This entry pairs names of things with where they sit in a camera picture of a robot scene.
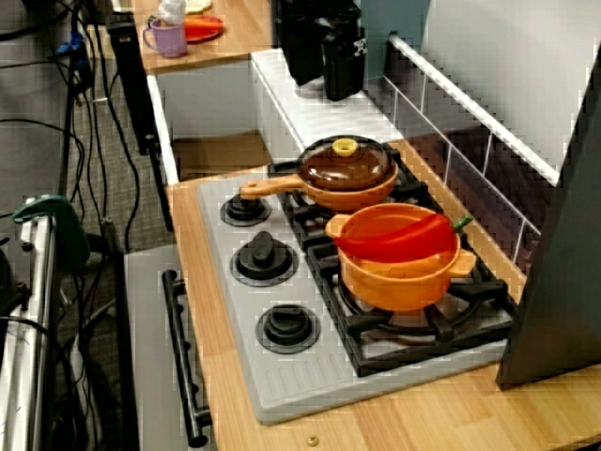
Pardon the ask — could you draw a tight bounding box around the red toy chili pepper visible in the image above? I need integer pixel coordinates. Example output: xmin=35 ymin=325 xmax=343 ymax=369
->
xmin=333 ymin=211 xmax=473 ymax=264

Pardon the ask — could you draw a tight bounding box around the orange toy frying pan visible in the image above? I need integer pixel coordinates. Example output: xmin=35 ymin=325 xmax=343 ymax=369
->
xmin=239 ymin=135 xmax=400 ymax=211

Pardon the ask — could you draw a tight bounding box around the white toy in cup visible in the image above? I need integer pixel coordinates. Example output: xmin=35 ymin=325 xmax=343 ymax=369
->
xmin=157 ymin=0 xmax=188 ymax=24

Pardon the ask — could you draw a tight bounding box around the black upright bar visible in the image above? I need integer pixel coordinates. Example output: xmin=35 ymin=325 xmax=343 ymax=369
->
xmin=106 ymin=11 xmax=159 ymax=156

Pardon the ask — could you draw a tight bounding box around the brown cardboard sheet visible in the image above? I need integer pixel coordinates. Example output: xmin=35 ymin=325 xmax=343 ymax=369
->
xmin=172 ymin=133 xmax=273 ymax=182

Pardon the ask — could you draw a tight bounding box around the aluminium frame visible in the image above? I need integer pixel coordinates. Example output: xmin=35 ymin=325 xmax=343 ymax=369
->
xmin=0 ymin=201 xmax=57 ymax=451

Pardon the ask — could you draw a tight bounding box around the grey oven door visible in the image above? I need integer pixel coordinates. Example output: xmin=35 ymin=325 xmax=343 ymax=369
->
xmin=124 ymin=243 xmax=212 ymax=451

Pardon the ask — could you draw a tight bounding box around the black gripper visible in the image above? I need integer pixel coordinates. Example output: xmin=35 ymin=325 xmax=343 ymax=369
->
xmin=275 ymin=0 xmax=368 ymax=102

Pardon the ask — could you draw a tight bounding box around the black burner grate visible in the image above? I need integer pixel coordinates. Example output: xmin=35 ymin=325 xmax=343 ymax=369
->
xmin=268 ymin=140 xmax=445 ymax=250
xmin=307 ymin=229 xmax=520 ymax=380

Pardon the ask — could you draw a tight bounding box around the black oven door handle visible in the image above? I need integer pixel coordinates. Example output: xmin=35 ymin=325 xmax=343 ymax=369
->
xmin=162 ymin=270 xmax=212 ymax=448

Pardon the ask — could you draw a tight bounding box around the black cable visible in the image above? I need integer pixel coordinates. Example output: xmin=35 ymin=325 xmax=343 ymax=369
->
xmin=0 ymin=314 xmax=93 ymax=451
xmin=0 ymin=117 xmax=88 ymax=198
xmin=0 ymin=7 xmax=71 ymax=43

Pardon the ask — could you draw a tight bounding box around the orange toy pot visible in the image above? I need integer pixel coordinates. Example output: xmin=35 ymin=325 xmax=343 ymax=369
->
xmin=325 ymin=202 xmax=476 ymax=314

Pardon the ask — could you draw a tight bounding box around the black stove knob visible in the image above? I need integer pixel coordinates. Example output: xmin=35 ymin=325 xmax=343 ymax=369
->
xmin=230 ymin=230 xmax=300 ymax=288
xmin=220 ymin=192 xmax=272 ymax=227
xmin=255 ymin=303 xmax=323 ymax=356

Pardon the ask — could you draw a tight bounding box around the blue connector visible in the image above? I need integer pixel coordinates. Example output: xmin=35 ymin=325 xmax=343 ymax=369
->
xmin=55 ymin=31 xmax=90 ymax=71

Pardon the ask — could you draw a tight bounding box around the white toy sink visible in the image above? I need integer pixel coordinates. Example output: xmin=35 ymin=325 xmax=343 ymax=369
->
xmin=147 ymin=46 xmax=405 ymax=187

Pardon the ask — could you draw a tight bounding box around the red toy plate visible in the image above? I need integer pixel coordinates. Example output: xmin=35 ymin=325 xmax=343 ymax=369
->
xmin=183 ymin=14 xmax=225 ymax=44

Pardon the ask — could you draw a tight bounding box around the purple plastic cup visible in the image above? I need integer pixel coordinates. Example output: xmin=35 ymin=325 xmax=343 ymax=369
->
xmin=142 ymin=18 xmax=188 ymax=59

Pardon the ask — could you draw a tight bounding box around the grey toy stove plate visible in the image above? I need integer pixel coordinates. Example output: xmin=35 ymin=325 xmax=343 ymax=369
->
xmin=196 ymin=154 xmax=516 ymax=427

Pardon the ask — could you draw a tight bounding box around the brown transparent pan lid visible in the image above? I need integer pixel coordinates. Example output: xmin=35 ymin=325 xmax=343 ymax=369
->
xmin=298 ymin=135 xmax=393 ymax=192

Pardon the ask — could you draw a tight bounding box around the dark grey board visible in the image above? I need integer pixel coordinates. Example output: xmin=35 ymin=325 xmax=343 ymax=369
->
xmin=496 ymin=46 xmax=601 ymax=391

